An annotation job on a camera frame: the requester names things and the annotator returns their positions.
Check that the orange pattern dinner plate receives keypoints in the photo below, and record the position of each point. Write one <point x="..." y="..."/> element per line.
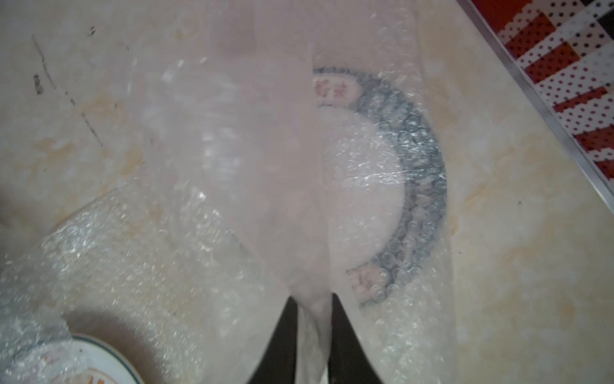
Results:
<point x="77" y="359"/>

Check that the bubble wrap of right plate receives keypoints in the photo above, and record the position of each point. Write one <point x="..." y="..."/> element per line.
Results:
<point x="410" y="337"/>

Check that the grey rimmed plate right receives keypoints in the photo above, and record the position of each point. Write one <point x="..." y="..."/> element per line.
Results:
<point x="385" y="176"/>

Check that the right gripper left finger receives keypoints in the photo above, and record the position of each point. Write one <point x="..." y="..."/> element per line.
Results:
<point x="278" y="364"/>

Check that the bubble wrap of orange plate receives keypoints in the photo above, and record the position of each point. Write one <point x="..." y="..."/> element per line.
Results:
<point x="221" y="94"/>

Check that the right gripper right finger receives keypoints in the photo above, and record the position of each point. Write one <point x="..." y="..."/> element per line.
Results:
<point x="348" y="363"/>

